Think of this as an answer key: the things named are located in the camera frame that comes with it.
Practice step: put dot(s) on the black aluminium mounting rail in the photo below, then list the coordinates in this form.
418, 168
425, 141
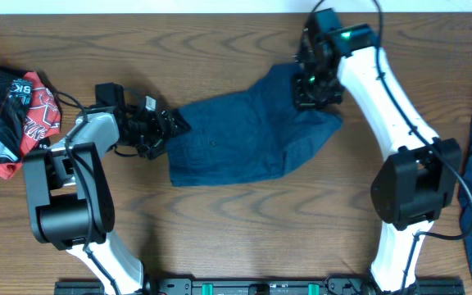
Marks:
260, 287

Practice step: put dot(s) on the dark blue shorts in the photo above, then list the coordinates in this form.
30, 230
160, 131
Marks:
248, 136

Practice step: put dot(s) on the green rail clamp left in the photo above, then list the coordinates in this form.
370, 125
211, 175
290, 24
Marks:
207, 289

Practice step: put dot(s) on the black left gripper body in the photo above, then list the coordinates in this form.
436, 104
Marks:
149, 137

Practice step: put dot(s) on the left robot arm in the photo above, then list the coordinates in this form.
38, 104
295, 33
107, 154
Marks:
69, 200

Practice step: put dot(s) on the black red clothes pile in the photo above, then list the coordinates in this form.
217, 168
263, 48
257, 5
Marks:
29, 115

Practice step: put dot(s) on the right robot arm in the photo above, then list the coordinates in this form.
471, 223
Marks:
416, 180

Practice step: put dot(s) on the green rail clamp right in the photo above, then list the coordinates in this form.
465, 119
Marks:
313, 289

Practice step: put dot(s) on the green rail clamp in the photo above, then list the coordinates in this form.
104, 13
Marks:
207, 289
313, 289

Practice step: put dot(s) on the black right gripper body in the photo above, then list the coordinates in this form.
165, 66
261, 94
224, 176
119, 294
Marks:
317, 91

